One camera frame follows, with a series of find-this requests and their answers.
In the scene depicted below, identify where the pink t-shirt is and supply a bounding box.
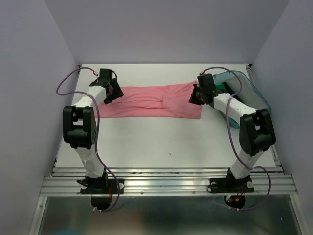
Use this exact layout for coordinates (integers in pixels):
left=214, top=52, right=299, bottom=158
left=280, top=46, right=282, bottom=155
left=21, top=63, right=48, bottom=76
left=99, top=81, right=202, bottom=119

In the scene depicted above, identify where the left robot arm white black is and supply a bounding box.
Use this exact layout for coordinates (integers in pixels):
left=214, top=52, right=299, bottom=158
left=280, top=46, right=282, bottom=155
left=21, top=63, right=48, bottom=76
left=63, top=68, right=124, bottom=194

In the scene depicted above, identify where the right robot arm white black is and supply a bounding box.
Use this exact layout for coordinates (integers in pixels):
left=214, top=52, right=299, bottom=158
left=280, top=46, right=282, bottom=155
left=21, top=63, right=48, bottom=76
left=189, top=74, right=276, bottom=194

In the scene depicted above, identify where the rolled green t-shirt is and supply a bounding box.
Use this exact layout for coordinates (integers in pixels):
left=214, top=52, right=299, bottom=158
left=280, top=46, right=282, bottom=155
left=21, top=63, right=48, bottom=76
left=216, top=84, right=227, bottom=93

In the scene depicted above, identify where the blue translucent plastic bin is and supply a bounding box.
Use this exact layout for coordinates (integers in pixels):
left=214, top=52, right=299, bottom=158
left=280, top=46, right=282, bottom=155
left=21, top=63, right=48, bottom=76
left=213, top=70, right=272, bottom=114

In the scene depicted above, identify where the rolled black t-shirt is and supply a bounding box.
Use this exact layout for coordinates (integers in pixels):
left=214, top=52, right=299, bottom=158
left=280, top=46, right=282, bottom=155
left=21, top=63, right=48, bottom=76
left=222, top=82, right=241, bottom=102

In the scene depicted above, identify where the rolled grey t-shirt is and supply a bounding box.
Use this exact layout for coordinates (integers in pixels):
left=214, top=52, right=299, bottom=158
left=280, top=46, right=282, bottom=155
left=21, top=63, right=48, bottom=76
left=226, top=74, right=270, bottom=110

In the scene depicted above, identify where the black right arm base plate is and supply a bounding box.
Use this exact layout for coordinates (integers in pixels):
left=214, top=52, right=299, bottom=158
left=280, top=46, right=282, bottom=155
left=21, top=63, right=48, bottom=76
left=209, top=177, right=254, bottom=195

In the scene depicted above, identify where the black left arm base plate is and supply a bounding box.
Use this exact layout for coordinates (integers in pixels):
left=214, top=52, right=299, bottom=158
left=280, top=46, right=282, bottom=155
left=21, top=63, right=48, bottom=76
left=80, top=179, right=124, bottom=195

